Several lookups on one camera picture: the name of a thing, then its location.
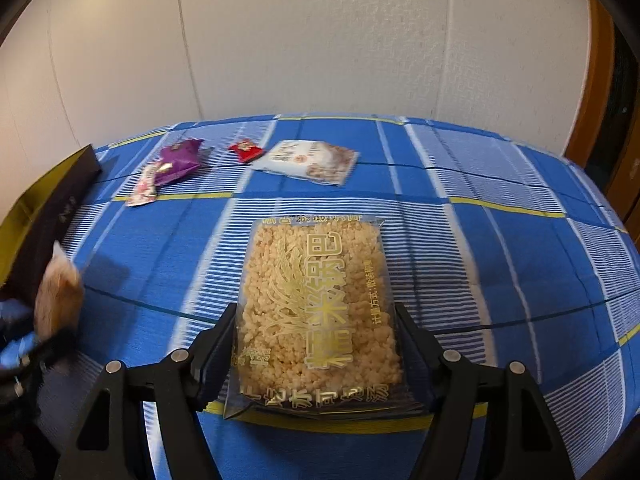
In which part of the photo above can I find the clear orange biscuit packet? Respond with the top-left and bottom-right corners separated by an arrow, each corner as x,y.
34,242 -> 85,341

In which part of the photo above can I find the rice cracker packet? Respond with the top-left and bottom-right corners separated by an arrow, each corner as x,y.
224,214 -> 419,418

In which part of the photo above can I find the floral nougat candy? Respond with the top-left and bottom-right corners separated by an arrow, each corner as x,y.
126,160 -> 162,207

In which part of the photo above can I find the purple snack packet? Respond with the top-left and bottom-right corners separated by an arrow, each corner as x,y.
155,139 -> 203,186

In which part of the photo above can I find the small red candy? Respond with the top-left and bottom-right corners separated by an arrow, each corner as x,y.
228,139 -> 265,165

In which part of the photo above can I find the white brown snack pouch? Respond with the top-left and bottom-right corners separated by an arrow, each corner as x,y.
250,140 -> 359,186

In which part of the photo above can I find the blue plaid tablecloth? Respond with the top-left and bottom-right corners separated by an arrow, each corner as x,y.
38,114 -> 639,479

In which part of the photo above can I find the gold tin box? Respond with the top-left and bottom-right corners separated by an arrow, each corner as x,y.
0,145 -> 101,307

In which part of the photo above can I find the wooden door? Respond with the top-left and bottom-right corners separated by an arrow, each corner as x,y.
564,0 -> 639,245

